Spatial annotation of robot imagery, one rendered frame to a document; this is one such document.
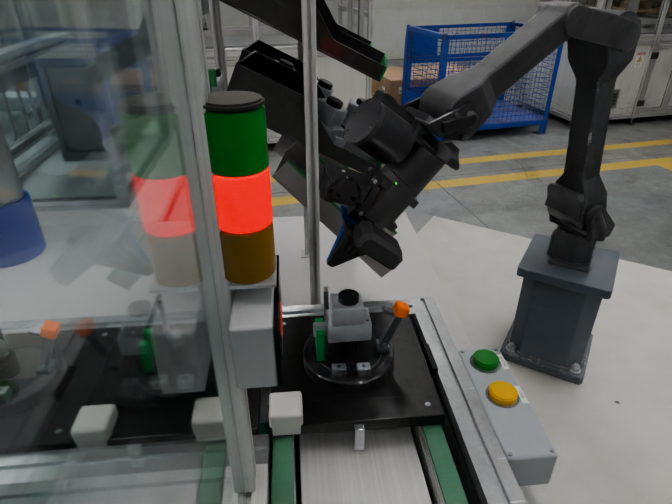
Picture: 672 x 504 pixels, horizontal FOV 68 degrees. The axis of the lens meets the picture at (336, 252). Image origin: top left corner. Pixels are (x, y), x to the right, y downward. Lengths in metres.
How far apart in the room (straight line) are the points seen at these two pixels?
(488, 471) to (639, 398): 0.41
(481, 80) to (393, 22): 9.02
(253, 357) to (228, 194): 0.14
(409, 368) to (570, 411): 0.30
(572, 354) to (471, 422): 0.30
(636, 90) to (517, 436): 5.73
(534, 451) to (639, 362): 0.43
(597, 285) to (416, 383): 0.34
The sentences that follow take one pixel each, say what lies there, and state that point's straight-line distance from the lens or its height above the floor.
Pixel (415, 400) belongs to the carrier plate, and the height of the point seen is 0.97.
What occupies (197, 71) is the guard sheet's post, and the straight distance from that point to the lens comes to 0.39.
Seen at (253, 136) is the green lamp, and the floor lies 1.39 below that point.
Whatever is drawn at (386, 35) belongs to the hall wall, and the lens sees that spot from 9.63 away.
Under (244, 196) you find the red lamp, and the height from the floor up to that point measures 1.34.
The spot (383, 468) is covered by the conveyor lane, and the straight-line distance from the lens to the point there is 0.74.
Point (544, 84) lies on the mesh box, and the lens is 5.49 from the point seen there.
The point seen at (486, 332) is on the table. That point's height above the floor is 0.86.
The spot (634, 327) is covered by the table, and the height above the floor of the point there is 0.86.
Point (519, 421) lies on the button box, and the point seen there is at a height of 0.96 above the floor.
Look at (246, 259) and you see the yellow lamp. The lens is 0.43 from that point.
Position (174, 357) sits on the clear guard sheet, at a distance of 0.31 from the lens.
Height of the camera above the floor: 1.50
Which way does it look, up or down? 30 degrees down
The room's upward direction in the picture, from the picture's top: straight up
